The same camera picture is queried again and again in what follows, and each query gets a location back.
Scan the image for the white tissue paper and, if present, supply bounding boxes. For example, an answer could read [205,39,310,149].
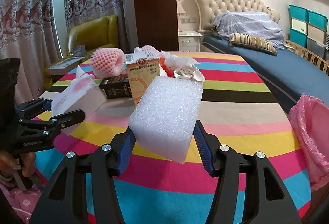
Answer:
[51,65,108,136]

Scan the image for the black small box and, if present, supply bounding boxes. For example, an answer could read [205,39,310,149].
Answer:
[99,75,132,100]

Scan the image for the pink foam fruit net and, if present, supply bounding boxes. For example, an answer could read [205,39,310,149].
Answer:
[90,48,127,79]

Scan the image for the orange white carton box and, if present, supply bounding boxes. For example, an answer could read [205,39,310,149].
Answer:
[125,51,160,106]

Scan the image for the white foam block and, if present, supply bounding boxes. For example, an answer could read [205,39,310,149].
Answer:
[128,76,203,164]

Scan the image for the white red wrapper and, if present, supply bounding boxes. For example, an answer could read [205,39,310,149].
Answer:
[159,55,205,82]

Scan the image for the pink lined trash bin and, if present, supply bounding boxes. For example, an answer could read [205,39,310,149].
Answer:
[288,94,329,191]

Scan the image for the person's left hand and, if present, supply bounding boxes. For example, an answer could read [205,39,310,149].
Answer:
[0,150,36,178]

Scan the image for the flat box on armchair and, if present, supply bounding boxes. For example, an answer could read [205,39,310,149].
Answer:
[48,57,84,76]

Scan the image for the small picture card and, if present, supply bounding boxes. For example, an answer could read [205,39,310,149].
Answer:
[72,45,86,57]

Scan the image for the striped colourful tablecloth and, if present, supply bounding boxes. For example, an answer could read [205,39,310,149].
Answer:
[31,51,312,224]

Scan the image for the yellow leather armchair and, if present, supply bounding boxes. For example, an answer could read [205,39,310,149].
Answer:
[44,15,120,89]

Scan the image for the blue bed mattress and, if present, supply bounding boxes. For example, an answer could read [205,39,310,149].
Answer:
[202,34,329,113]

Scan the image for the patterned lace curtain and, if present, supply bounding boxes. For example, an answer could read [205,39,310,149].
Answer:
[1,0,130,103]

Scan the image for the grey clear storage box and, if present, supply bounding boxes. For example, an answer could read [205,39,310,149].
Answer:
[307,37,326,58]

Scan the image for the striped gold pillow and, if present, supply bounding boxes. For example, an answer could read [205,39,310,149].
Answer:
[229,32,278,56]

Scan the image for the white nightstand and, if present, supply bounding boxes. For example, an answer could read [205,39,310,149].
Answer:
[178,30,202,52]

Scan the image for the teal storage bin lower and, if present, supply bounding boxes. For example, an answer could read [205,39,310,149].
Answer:
[290,28,307,47]

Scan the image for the teal storage bin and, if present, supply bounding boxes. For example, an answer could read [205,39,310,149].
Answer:
[290,28,307,47]
[308,10,328,31]
[288,4,309,22]

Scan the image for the beige storage box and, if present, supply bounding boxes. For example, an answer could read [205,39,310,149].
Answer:
[307,24,326,44]

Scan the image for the dark wooden door panel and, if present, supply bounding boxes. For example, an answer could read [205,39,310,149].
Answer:
[134,0,178,52]

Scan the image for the blue grey folded duvet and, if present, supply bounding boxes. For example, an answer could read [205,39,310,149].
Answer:
[211,11,284,49]

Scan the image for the white drawer storage box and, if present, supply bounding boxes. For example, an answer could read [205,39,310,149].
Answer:
[291,18,307,34]

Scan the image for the teal storage bin upper right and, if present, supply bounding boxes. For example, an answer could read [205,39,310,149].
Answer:
[308,10,328,31]

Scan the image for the teal storage bin upper left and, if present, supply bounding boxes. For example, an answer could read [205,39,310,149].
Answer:
[288,4,309,22]

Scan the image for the beige tufted headboard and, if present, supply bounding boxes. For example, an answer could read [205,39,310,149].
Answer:
[194,0,280,33]

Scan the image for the wooden crib rail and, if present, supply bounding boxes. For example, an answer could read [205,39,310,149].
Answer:
[284,40,328,75]

